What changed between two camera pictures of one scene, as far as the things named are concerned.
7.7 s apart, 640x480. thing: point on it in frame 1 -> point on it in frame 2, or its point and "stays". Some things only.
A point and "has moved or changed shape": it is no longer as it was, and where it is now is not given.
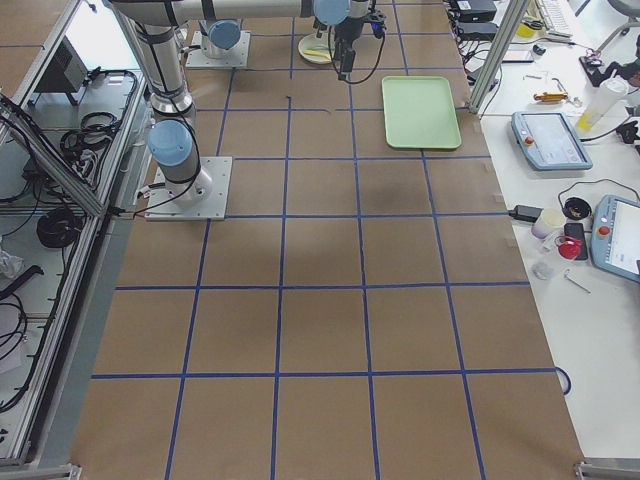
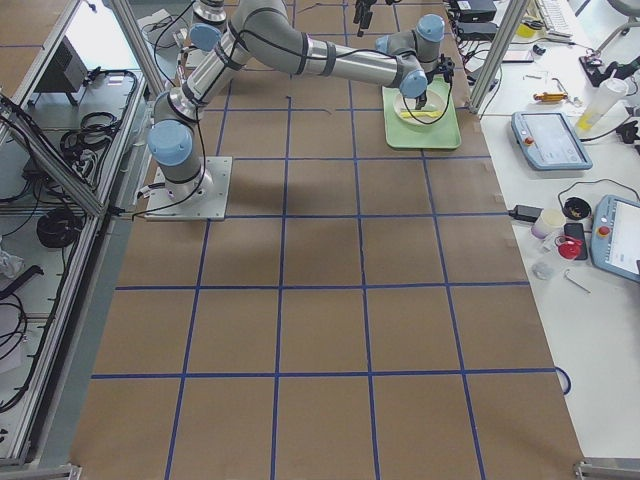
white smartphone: (577, 230) stays
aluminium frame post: (508, 29) stays
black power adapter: (526, 212) stays
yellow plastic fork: (313, 52) has moved or changed shape
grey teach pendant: (550, 141) stays
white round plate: (318, 50) has moved or changed shape
